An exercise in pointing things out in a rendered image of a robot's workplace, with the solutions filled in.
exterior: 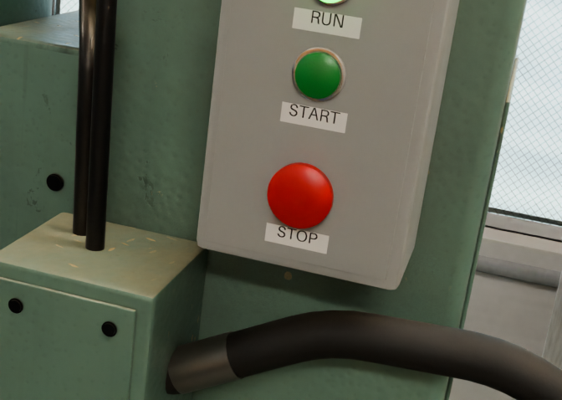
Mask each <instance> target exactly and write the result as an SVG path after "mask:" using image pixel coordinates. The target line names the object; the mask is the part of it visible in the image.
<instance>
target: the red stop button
mask: <svg viewBox="0 0 562 400"><path fill-rule="evenodd" d="M267 196H268V205H269V206H270V208H271V210H272V212H273V214H274V215H275V216H276V218H277V219H279V220H280V221H281V222H282V223H284V224H286V225H288V226H290V227H293V228H311V227H313V226H315V225H317V224H319V223H320V222H322V221H323V220H324V219H325V218H326V216H327V215H328V213H329V212H330V209H331V208H332V205H333V201H334V193H333V188H332V186H331V183H330V180H329V179H328V178H327V176H326V175H325V174H324V173H323V172H322V171H321V170H320V169H319V168H317V167H315V166H312V165H310V164H307V163H302V162H295V163H291V164H288V165H286V166H284V167H282V168H281V169H280V170H278V171H277V172H276V173H275V174H274V175H273V177H272V179H271V180H270V183H269V185H268V194H267Z"/></svg>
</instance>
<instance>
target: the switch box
mask: <svg viewBox="0 0 562 400"><path fill-rule="evenodd" d="M459 1H460V0H347V1H346V2H345V3H342V4H340V5H338V6H333V7H332V6H326V5H324V4H322V3H319V2H318V1H317V0H222V6H221V13H220V22H219V30H218V38H217V53H216V62H215V69H214V78H213V86H212V101H211V109H210V117H209V126H208V133H207V149H206V157H205V165H204V173H203V181H202V196H201V205H200V213H199V221H198V229H197V245H198V246H200V247H201V248H204V249H210V250H214V251H218V252H222V253H226V254H232V255H237V256H240V257H244V258H248V259H255V260H259V261H263V262H267V263H270V264H277V265H281V266H285V267H289V268H293V269H300V270H303V271H308V272H311V273H315V274H322V275H326V276H329V277H334V278H337V279H344V280H348V281H352V282H356V283H360V284H363V285H370V286H375V287H378V288H382V289H386V290H395V289H396V288H397V287H398V285H399V284H400V283H401V279H402V276H403V275H404V272H405V270H406V267H407V264H408V262H409V259H410V257H411V254H412V251H413V249H414V247H415V242H416V234H417V229H418V224H419V220H420V215H421V210H422V202H423V197H424V192H425V187H426V183H427V174H428V170H429V165H430V160H431V155H432V147H433V142H434V137H435V133H436V128H437V120H438V115H439V110H440V105H441V101H442V92H443V87H444V83H445V78H446V73H447V65H448V60H449V55H450V51H451V46H452V37H453V33H454V28H455V23H456V19H457V10H458V5H459ZM294 8H304V9H309V10H314V11H321V12H326V13H335V14H340V15H345V16H351V17H356V18H362V23H361V28H360V38H359V39H357V38H348V37H343V36H338V35H333V34H327V33H318V32H313V31H308V30H303V29H297V28H292V26H293V19H294ZM315 47H324V48H327V49H330V50H332V51H334V52H335V53H337V54H338V55H339V56H340V57H341V59H342V61H343V62H344V64H345V69H346V81H345V86H344V88H343V90H342V91H341V92H340V93H339V94H338V95H337V96H336V97H335V98H333V99H332V100H328V101H325V102H314V101H311V100H308V99H306V98H304V97H303V96H302V95H301V94H300V93H299V92H298V91H297V90H296V88H295V86H294V82H293V78H292V69H293V66H294V62H295V60H296V59H297V58H298V57H299V56H300V55H301V54H302V53H303V52H304V51H306V50H307V49H311V48H315ZM283 102H288V103H292V104H297V105H306V106H310V107H314V108H320V109H324V110H332V111H337V112H342V113H346V114H348V115H347V121H346V128H345V133H341V132H336V131H328V130H324V129H319V128H314V127H310V126H302V125H297V124H293V123H288V122H283V121H280V116H281V110H282V103H283ZM295 162H302V163H307V164H310V165H312V166H315V167H317V168H319V169H320V170H321V171H322V172H323V173H324V174H325V175H326V176H327V178H328V179H329V180H330V183H331V186H332V188H333V193H334V201H333V205H332V208H331V209H330V212H329V213H328V215H327V216H326V218H325V219H324V220H323V221H322V222H320V223H319V224H317V225H315V226H313V227H311V228H296V229H299V230H304V231H308V232H311V233H319V234H323V235H327V236H329V242H328V248H327V254H322V253H318V252H314V251H310V250H307V249H300V248H295V247H292V246H288V245H283V244H276V243H273V242H269V241H265V233H266V226H267V223H272V224H277V225H280V226H284V227H288V228H293V227H290V226H288V225H286V224H284V223H282V222H281V221H280V220H279V219H277V218H276V216H275V215H274V214H273V212H272V210H271V208H270V206H269V205H268V196H267V194H268V185H269V183H270V180H271V179H272V177H273V175H274V174H275V173H276V172H277V171H278V170H280V169H281V168H282V167H284V166H286V165H288V164H291V163H295Z"/></svg>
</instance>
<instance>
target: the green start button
mask: <svg viewBox="0 0 562 400"><path fill-rule="evenodd" d="M292 78H293V82H294V86H295V88H296V90H297V91H298V92H299V93H300V94H301V95H302V96H303V97H304V98H306V99H308V100H311V101H314V102H325V101H328V100H332V99H333V98H335V97H336V96H337V95H338V94H339V93H340V92H341V91H342V90H343V88H344V86H345V81H346V69H345V64H344V62H343V61H342V59H341V57H340V56H339V55H338V54H337V53H335V52H334V51H332V50H330V49H327V48H324V47H315V48H311V49H307V50H306V51H304V52H303V53H302V54H301V55H300V56H299V57H298V58H297V59H296V60H295V62H294V66H293V69H292Z"/></svg>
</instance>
